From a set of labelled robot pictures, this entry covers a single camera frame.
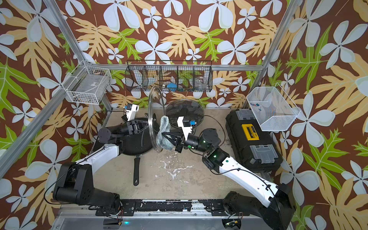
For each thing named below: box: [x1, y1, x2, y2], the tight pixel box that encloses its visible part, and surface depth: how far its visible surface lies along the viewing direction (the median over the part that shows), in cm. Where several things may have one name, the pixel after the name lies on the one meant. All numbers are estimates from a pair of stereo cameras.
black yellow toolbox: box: [225, 108, 284, 173], surface depth 80 cm
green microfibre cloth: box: [156, 115, 174, 151], surface depth 57 cm
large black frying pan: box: [118, 118, 153, 186], surface depth 66 cm
